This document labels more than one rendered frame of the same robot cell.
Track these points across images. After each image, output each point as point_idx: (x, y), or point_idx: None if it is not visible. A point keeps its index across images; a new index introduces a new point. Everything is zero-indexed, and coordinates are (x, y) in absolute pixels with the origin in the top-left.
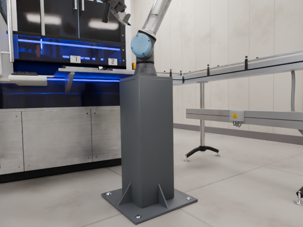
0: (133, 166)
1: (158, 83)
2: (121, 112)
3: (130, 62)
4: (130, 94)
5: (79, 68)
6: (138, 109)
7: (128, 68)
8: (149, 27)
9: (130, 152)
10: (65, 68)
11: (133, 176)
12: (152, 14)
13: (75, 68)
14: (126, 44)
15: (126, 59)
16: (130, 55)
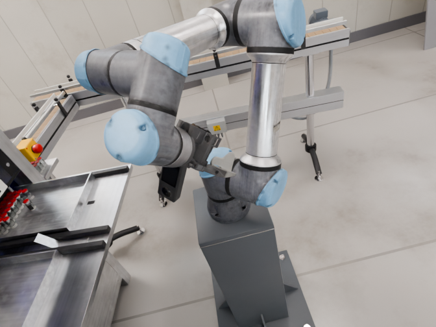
0: (267, 302)
1: None
2: (220, 275)
3: (19, 154)
4: (248, 250)
5: (37, 299)
6: (276, 257)
7: (27, 169)
8: (276, 150)
9: (255, 296)
10: None
11: (268, 307)
12: (275, 125)
13: (31, 313)
14: None
15: (10, 155)
16: (7, 140)
